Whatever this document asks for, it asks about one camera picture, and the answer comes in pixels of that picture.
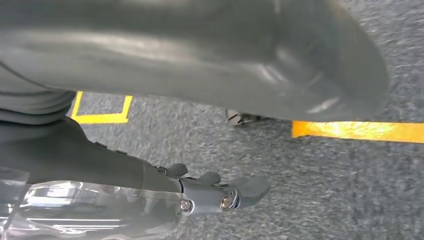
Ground white black floor object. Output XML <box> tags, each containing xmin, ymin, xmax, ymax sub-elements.
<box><xmin>226</xmin><ymin>109</ymin><xmax>266</xmax><ymax>127</ymax></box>

